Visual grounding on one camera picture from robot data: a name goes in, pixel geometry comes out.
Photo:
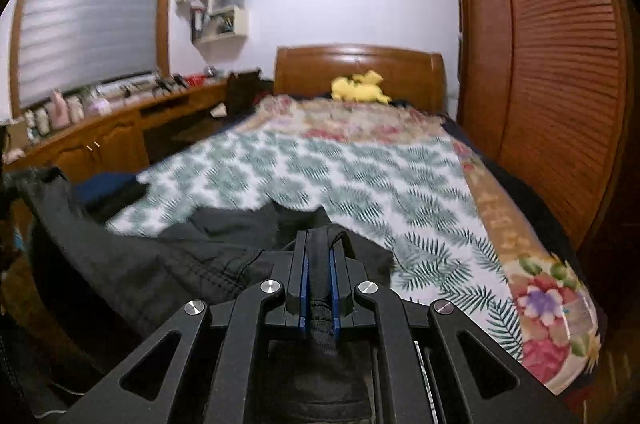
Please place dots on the wooden desk cabinet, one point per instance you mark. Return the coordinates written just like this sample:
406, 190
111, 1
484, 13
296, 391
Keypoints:
105, 143

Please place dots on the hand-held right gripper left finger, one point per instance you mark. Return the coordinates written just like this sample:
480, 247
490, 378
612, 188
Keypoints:
302, 284

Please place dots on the floral blanket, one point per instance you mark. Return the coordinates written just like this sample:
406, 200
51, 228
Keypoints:
545, 304

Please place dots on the pink tissue box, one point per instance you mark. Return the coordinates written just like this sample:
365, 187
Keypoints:
100, 106

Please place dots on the wooden bed headboard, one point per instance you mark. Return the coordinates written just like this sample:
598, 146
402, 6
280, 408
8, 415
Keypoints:
310, 71

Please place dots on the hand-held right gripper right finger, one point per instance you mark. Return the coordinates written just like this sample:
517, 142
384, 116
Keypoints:
334, 284

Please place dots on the folded navy clothing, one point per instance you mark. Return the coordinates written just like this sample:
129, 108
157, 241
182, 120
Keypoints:
102, 189

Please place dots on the wooden louvred wardrobe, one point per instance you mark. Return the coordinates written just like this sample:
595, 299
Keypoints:
550, 53

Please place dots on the cardboard box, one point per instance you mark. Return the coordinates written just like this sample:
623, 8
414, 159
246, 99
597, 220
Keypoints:
17, 136

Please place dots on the dark desk chair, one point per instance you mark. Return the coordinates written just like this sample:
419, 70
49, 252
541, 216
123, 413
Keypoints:
245, 96

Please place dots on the white wall shelf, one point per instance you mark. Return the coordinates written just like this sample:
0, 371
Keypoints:
225, 11

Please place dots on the pink bottle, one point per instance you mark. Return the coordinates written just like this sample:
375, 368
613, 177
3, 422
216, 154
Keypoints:
59, 111

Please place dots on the red basket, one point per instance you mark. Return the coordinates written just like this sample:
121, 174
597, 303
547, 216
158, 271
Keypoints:
196, 79

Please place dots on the yellow plush toy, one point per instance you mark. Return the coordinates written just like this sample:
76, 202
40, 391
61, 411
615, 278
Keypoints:
357, 88

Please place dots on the grey window blind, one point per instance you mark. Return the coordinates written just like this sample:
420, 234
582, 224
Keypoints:
90, 13

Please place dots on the black zip jacket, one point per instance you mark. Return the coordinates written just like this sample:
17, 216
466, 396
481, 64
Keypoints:
175, 254

